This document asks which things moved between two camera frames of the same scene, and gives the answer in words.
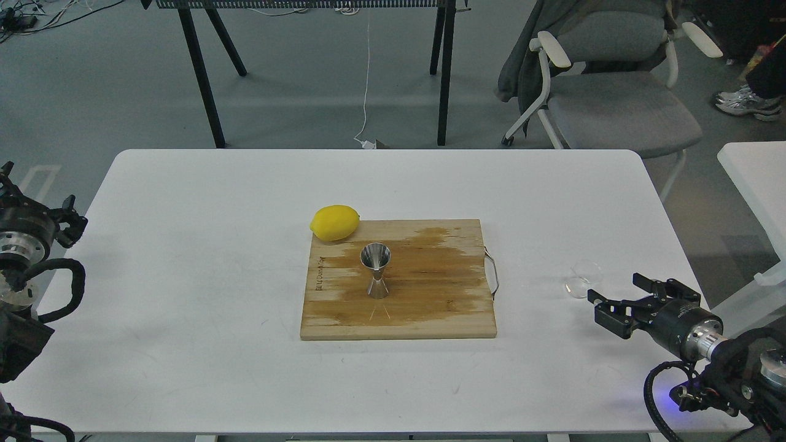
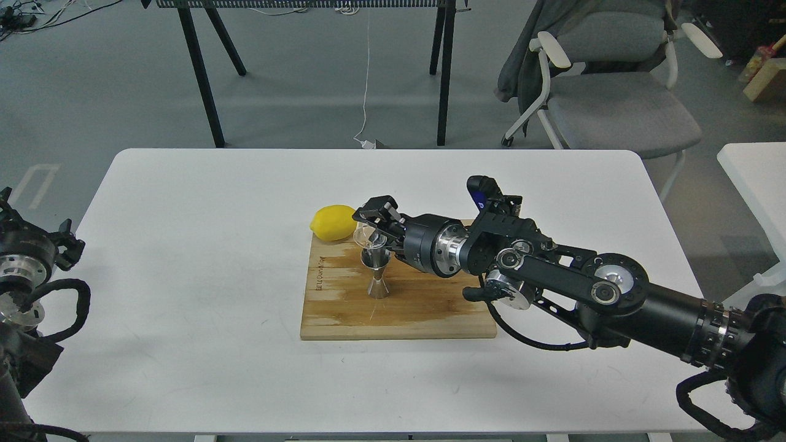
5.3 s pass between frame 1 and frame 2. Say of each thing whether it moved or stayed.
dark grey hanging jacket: stayed
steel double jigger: stayed
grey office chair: stayed
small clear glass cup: moved
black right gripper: moved
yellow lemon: stayed
